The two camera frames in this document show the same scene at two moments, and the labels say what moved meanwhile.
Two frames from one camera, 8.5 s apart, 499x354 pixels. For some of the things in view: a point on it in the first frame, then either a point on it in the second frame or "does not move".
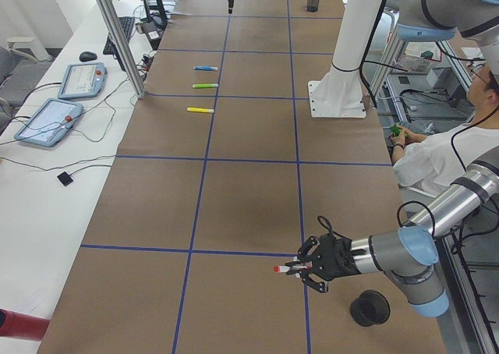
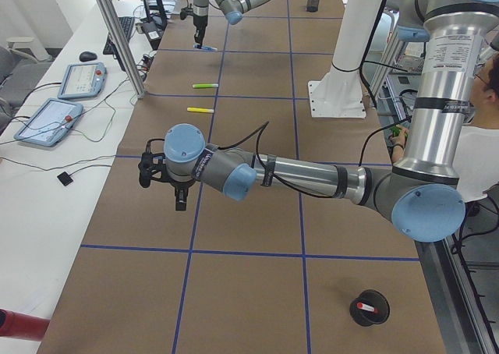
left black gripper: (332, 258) -> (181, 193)
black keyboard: (126, 23) does not move
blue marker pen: (206, 68) -> (205, 47)
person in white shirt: (432, 161) does not move
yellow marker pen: (201, 110) does not move
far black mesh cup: (370, 308) does not move
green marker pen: (205, 85) does not move
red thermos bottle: (19, 325) does not move
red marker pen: (286, 269) -> (366, 306)
